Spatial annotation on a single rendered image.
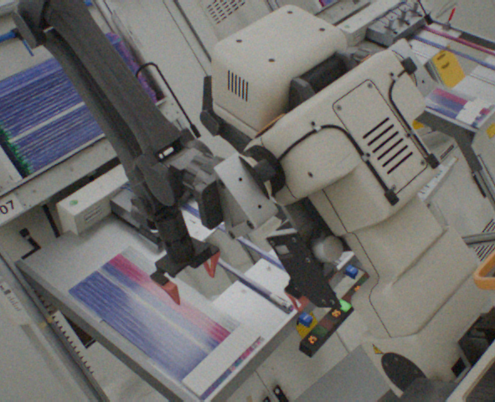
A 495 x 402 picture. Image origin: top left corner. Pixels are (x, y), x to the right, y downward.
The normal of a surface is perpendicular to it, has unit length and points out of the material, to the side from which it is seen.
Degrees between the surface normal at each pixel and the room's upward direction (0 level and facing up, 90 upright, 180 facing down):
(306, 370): 90
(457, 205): 90
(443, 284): 82
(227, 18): 90
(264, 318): 43
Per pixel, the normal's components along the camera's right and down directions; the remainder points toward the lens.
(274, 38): 0.03, -0.66
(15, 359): 0.58, -0.18
